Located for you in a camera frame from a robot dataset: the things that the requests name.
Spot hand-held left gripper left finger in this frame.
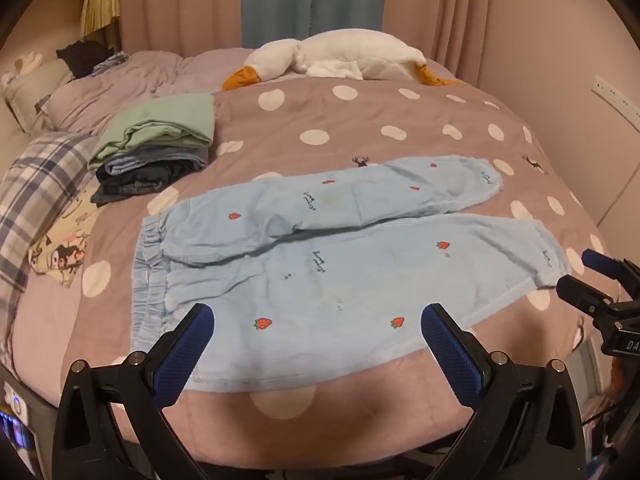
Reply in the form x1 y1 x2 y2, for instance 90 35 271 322
52 303 216 480

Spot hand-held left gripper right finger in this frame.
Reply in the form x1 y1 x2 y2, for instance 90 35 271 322
421 303 587 480

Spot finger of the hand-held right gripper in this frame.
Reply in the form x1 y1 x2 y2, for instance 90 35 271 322
556 274 614 319
581 249 636 282

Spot light blue strawberry print pants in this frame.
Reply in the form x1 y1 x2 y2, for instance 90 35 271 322
131 155 571 393

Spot pink bed sheet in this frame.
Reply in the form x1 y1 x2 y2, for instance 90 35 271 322
10 275 91 391

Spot cartoon print cloth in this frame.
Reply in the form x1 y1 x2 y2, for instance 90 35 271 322
28 182 103 288

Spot device with blue lights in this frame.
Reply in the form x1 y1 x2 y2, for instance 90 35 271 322
0 382 38 476

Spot folded dark garment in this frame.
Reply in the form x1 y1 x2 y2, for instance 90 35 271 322
90 161 202 206

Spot folded blue-grey garment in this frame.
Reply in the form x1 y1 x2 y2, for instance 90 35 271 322
102 144 210 174

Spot blue plaid cloth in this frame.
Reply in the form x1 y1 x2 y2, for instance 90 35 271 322
0 132 101 361

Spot folded green garment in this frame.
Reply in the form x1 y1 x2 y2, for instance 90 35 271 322
87 92 216 171

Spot mauve polka dot blanket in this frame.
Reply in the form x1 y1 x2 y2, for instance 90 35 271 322
65 77 617 456

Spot lilac duvet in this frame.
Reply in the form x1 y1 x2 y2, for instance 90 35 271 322
40 49 261 136

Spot pink curtain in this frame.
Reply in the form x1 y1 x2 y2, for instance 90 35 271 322
117 0 246 58
382 0 493 76

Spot blue checked garment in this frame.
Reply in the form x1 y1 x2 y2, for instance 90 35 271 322
90 52 132 77

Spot grey pillow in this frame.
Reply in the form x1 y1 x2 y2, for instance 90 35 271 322
2 57 76 133

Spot black cloth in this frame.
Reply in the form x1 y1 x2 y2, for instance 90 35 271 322
56 41 113 79

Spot white goose plush toy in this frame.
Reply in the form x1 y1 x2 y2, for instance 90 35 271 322
222 30 466 92

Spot small white plush toy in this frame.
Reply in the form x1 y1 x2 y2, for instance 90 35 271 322
0 51 43 88

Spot yellow pleated fabric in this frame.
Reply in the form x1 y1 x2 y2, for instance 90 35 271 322
80 0 121 38

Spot white wall socket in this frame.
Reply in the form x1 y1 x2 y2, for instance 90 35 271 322
592 75 640 131

